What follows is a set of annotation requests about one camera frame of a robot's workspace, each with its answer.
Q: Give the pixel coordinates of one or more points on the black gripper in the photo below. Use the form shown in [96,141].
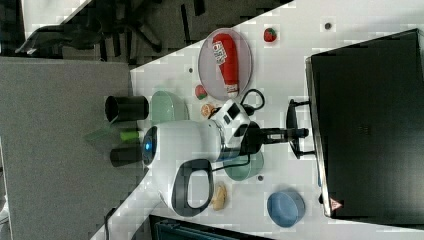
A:
[254,137]

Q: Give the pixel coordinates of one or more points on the black silver toaster oven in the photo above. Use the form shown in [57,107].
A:
[367,123]

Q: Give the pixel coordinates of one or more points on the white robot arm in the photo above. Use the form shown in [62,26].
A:
[174,151]

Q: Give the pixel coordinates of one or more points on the green cup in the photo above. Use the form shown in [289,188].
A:
[244,167]

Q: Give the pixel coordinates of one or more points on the blue cup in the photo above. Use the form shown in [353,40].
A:
[285,208]

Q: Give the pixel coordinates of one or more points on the orange slice toy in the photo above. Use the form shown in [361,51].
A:
[207,110]

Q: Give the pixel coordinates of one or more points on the peeled banana toy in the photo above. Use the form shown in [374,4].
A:
[219,197]

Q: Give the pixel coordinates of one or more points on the large pink strawberry toy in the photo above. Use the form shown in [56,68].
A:
[200,92]

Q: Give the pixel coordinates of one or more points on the grey round plate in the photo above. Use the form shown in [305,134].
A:
[209,72]

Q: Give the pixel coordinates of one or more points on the small red strawberry toy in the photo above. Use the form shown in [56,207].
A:
[269,35]

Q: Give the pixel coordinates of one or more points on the red plush ketchup bottle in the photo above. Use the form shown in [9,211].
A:
[225,53]

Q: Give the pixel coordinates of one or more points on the green plastic colander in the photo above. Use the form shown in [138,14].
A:
[166,107]

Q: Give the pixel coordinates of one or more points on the lime green utensil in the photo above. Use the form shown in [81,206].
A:
[129,135]

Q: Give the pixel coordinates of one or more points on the small black cylinder container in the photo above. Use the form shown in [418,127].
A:
[124,156]

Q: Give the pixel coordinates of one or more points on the large black cylinder container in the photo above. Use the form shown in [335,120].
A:
[131,108]

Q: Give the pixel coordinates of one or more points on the black office chair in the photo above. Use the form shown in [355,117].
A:
[98,21]

